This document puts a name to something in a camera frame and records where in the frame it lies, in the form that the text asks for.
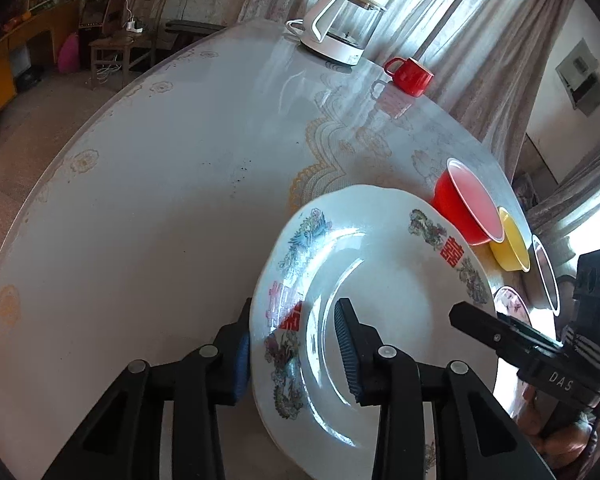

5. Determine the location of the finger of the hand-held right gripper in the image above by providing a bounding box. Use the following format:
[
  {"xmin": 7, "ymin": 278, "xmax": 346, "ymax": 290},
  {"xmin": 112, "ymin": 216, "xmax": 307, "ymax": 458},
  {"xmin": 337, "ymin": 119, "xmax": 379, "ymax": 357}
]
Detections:
[
  {"xmin": 449, "ymin": 302, "xmax": 563, "ymax": 372},
  {"xmin": 497, "ymin": 311, "xmax": 566, "ymax": 354}
]

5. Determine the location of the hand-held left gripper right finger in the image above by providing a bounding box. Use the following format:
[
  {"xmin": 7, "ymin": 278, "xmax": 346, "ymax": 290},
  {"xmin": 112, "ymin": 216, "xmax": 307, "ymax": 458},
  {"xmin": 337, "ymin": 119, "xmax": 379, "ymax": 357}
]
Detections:
[{"xmin": 334, "ymin": 298, "xmax": 558, "ymax": 480}]

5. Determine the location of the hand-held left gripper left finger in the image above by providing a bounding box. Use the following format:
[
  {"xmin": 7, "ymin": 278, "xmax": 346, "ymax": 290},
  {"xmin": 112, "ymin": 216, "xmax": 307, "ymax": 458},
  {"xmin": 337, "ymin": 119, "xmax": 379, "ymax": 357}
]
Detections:
[{"xmin": 42, "ymin": 297, "xmax": 254, "ymax": 480}]

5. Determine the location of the pink rimmed floral plate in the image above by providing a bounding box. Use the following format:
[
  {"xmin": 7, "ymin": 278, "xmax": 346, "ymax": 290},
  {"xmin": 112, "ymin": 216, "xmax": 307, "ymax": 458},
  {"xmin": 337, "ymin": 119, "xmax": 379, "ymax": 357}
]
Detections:
[{"xmin": 493, "ymin": 285, "xmax": 532, "ymax": 328}]

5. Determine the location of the stainless steel bowl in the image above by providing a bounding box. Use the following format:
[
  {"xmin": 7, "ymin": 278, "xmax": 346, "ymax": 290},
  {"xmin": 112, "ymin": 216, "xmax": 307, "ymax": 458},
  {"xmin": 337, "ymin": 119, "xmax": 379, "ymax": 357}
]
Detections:
[{"xmin": 530, "ymin": 234, "xmax": 562, "ymax": 317}]

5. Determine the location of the yellow bowl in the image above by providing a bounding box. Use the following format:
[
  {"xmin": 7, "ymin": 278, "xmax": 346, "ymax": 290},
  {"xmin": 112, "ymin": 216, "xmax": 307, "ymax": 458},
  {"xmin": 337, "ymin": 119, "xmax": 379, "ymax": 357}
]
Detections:
[{"xmin": 489, "ymin": 206, "xmax": 532, "ymax": 273}]

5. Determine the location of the large white dragon print plate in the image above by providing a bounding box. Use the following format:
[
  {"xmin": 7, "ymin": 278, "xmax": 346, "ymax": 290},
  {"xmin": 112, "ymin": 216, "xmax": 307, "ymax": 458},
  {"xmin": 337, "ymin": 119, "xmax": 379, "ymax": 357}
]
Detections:
[{"xmin": 249, "ymin": 185, "xmax": 498, "ymax": 480}]

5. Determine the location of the red bowl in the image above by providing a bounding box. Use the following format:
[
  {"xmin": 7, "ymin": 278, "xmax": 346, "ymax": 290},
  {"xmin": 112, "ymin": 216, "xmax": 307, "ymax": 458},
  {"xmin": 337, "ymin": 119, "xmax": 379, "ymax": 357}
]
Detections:
[{"xmin": 431, "ymin": 157, "xmax": 506, "ymax": 246}]

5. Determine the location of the person's right hand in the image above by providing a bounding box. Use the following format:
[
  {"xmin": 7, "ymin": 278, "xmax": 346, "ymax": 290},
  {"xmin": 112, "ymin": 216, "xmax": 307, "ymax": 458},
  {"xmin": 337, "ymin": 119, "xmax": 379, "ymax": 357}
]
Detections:
[{"xmin": 517, "ymin": 386, "xmax": 600, "ymax": 470}]

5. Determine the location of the printed grey sack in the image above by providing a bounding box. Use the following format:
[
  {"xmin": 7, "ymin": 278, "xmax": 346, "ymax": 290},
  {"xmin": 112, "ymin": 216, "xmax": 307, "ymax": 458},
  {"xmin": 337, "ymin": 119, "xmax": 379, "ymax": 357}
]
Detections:
[{"xmin": 512, "ymin": 172, "xmax": 540, "ymax": 211}]

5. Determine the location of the narrow beige window curtain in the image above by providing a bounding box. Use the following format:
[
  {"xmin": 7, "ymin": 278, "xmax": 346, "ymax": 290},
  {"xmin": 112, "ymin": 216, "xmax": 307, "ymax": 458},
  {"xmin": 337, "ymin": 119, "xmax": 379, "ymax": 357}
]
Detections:
[{"xmin": 527, "ymin": 147, "xmax": 600, "ymax": 241}]

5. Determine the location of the red mug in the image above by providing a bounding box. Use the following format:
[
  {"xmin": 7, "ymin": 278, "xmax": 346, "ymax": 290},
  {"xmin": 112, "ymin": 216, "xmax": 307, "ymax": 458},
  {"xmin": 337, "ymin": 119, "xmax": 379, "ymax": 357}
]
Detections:
[{"xmin": 384, "ymin": 56, "xmax": 435, "ymax": 98}]

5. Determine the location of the white electric glass kettle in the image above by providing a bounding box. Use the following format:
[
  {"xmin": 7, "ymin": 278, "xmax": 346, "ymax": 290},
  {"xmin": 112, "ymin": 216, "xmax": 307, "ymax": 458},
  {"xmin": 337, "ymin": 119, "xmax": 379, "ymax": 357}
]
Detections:
[{"xmin": 286, "ymin": 0, "xmax": 387, "ymax": 67}]

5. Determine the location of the wide beige window curtain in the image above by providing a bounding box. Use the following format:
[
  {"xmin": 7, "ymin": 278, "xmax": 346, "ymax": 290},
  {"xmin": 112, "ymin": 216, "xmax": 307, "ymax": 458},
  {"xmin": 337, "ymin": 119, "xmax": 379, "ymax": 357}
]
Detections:
[{"xmin": 237, "ymin": 0, "xmax": 578, "ymax": 176}]

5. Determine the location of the dark bench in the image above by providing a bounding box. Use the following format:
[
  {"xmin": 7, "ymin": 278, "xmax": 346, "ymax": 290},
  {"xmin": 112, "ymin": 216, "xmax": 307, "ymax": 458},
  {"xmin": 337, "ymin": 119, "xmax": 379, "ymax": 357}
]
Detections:
[{"xmin": 166, "ymin": 20, "xmax": 226, "ymax": 36}]

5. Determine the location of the curved back wooden chair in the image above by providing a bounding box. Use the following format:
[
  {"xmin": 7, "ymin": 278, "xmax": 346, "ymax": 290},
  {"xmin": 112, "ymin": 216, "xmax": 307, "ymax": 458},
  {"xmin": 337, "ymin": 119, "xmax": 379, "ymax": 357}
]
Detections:
[{"xmin": 89, "ymin": 0, "xmax": 176, "ymax": 86}]

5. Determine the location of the pink bag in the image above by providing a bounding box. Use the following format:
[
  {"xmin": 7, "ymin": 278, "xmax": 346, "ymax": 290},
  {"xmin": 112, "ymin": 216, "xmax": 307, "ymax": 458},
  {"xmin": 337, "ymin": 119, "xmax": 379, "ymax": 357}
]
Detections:
[{"xmin": 57, "ymin": 32, "xmax": 80, "ymax": 75}]

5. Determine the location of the small dark cabinet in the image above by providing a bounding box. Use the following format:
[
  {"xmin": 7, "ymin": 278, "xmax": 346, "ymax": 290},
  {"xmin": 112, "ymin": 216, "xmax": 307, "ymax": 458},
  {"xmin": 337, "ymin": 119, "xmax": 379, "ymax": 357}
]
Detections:
[{"xmin": 77, "ymin": 0, "xmax": 122, "ymax": 43}]

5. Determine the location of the grey wall electrical box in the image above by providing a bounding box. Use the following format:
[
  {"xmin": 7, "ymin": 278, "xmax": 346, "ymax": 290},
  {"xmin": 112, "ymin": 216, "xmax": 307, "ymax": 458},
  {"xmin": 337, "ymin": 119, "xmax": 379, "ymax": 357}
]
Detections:
[{"xmin": 555, "ymin": 40, "xmax": 600, "ymax": 118}]

